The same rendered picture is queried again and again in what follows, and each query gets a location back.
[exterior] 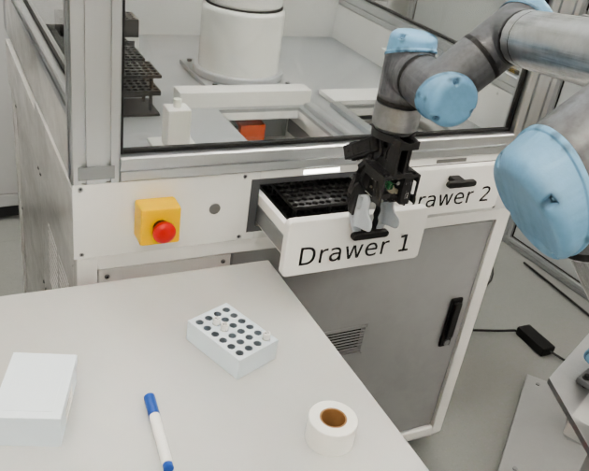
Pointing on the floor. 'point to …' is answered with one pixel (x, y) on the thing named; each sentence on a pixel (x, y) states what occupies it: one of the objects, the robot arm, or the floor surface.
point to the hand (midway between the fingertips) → (365, 229)
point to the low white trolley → (180, 378)
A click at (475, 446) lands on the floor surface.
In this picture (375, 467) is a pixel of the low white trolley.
